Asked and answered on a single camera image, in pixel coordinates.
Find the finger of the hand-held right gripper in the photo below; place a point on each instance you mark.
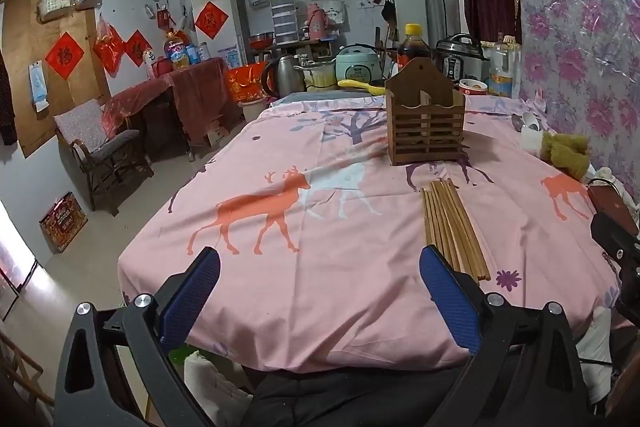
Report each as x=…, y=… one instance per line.
x=617, y=237

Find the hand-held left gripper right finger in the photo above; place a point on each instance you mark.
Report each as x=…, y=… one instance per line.
x=447, y=302

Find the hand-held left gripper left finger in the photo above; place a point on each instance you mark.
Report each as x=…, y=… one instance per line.
x=192, y=292

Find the set of wooden chopsticks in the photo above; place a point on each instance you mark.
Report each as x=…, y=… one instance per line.
x=445, y=227

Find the slatted wooden chopstick holder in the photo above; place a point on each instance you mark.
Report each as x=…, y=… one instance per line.
x=425, y=132

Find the brown leather wallet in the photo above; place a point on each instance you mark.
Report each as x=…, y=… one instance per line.
x=612, y=207

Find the olive plush toy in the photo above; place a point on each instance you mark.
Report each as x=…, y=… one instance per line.
x=567, y=154

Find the pink deer print bedsheet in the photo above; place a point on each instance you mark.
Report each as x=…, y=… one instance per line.
x=325, y=282

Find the white folded cloth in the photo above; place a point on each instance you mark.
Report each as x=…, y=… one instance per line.
x=531, y=142

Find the person's dark trousers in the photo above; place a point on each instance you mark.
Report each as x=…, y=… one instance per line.
x=350, y=397

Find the red printed cardboard box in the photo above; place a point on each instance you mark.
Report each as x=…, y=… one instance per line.
x=62, y=222

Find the metal spoon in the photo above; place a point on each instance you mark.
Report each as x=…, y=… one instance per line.
x=516, y=122

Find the wooden chair with cushions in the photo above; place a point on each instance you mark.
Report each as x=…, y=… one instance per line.
x=95, y=142

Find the white plastic bucket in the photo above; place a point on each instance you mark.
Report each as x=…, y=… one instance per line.
x=254, y=109

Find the table with red cloth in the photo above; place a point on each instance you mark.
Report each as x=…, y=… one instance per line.
x=195, y=97

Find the clear plastic oil bottle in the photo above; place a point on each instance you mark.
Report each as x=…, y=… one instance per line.
x=501, y=72

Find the red and white bowl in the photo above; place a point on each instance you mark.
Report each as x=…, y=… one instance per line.
x=472, y=88

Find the floral plastic sheet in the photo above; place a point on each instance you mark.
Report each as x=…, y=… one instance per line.
x=580, y=32

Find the red gift bag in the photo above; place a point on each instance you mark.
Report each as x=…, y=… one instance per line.
x=245, y=84

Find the brown wooden door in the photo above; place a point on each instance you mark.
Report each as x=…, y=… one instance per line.
x=75, y=107

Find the steel electric kettle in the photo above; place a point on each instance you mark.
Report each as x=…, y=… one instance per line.
x=286, y=79

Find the steel pressure cooker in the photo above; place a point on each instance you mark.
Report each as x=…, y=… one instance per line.
x=457, y=59

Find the yellow cooking oil bottle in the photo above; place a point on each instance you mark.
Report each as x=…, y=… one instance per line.
x=177, y=52

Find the white enamel pot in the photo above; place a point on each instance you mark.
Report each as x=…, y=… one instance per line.
x=317, y=77

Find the red diamond paper decoration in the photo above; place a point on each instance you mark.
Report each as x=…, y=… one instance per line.
x=65, y=56
x=138, y=49
x=211, y=20

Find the pale green rice cooker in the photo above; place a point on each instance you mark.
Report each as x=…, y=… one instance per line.
x=357, y=67

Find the white refrigerator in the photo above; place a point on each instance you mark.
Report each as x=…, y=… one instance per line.
x=236, y=42

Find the dark sauce bottle yellow cap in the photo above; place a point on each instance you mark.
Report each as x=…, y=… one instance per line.
x=414, y=49

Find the blue and white packet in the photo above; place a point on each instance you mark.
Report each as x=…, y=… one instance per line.
x=38, y=87

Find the stacked steamer with green lid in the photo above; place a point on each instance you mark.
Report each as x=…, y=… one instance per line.
x=284, y=17

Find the pink thermos flask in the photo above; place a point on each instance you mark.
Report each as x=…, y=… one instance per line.
x=315, y=24

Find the white printed hanging bag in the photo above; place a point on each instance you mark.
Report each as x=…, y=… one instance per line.
x=337, y=13

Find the white hanging basket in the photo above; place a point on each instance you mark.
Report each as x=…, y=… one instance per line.
x=54, y=2

